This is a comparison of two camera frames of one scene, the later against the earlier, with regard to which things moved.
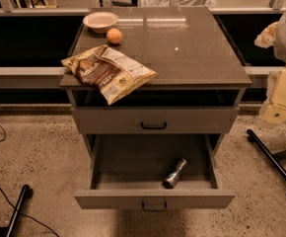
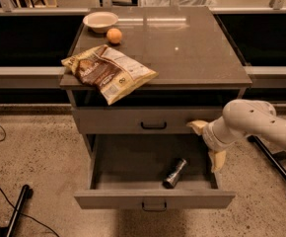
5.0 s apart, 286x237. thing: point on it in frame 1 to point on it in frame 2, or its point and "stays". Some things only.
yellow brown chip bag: [115, 73] stays
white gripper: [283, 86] to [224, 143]
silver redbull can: [170, 181] stays
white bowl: [101, 22] stays
